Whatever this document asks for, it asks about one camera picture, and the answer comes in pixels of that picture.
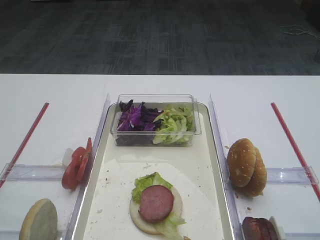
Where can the meat patty slice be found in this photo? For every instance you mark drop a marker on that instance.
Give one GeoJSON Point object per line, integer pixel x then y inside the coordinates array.
{"type": "Point", "coordinates": [251, 229]}
{"type": "Point", "coordinates": [156, 204]}
{"type": "Point", "coordinates": [267, 229]}

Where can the shredded green lettuce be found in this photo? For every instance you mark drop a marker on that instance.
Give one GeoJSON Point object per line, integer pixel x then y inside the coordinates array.
{"type": "Point", "coordinates": [174, 122]}

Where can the back tomato slice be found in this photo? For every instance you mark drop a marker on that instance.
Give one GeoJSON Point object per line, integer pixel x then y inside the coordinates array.
{"type": "Point", "coordinates": [88, 148]}

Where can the tomato slice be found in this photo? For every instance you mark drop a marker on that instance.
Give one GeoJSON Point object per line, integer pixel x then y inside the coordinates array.
{"type": "Point", "coordinates": [77, 163]}
{"type": "Point", "coordinates": [88, 148]}
{"type": "Point", "coordinates": [69, 181]}

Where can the middle tomato slice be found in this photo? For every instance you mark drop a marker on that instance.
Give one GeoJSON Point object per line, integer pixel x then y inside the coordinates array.
{"type": "Point", "coordinates": [77, 163]}

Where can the green lettuce leaf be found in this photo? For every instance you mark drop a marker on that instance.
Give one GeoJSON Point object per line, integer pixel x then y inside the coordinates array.
{"type": "Point", "coordinates": [169, 226]}

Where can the front tomato slice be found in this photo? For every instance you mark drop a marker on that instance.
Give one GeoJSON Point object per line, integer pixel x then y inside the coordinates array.
{"type": "Point", "coordinates": [69, 181]}

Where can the clear plastic salad container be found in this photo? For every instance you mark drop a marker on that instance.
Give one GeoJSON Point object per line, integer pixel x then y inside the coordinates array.
{"type": "Point", "coordinates": [159, 101]}

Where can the purple cabbage leaves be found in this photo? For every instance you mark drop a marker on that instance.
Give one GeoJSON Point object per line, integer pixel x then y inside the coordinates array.
{"type": "Point", "coordinates": [136, 119]}

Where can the metal serving tray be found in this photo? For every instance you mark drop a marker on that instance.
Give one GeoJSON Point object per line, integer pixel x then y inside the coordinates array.
{"type": "Point", "coordinates": [192, 170]}

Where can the right long acrylic divider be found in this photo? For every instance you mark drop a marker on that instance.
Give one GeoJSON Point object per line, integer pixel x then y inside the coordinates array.
{"type": "Point", "coordinates": [229, 194]}

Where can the long acrylic divider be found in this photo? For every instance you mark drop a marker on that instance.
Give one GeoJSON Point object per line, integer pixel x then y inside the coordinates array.
{"type": "Point", "coordinates": [98, 135]}
{"type": "Point", "coordinates": [229, 194]}

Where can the front sesame bun top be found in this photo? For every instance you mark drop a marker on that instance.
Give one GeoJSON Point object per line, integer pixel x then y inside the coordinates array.
{"type": "Point", "coordinates": [241, 160]}

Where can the sesame bun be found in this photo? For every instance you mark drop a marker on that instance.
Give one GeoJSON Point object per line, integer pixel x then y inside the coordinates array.
{"type": "Point", "coordinates": [241, 160]}
{"type": "Point", "coordinates": [258, 179]}

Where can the bottom bun on tray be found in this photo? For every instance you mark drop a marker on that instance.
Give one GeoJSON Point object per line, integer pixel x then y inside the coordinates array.
{"type": "Point", "coordinates": [148, 227]}

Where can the rear sesame bun top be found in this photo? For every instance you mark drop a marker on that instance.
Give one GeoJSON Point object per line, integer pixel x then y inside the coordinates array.
{"type": "Point", "coordinates": [258, 179]}

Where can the left long acrylic divider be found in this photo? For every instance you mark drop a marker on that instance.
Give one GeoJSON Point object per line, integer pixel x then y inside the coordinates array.
{"type": "Point", "coordinates": [98, 135]}

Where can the right red tape strip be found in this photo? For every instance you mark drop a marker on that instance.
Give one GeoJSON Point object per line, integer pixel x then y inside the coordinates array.
{"type": "Point", "coordinates": [297, 151]}

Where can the left upper acrylic crossbar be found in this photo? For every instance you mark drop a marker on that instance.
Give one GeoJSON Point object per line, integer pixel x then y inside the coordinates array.
{"type": "Point", "coordinates": [22, 172]}

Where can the bun half left side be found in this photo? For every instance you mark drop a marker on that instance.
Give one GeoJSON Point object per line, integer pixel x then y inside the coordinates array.
{"type": "Point", "coordinates": [41, 222]}

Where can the white patty holder block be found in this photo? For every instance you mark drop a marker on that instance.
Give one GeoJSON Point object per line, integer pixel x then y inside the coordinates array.
{"type": "Point", "coordinates": [278, 229]}

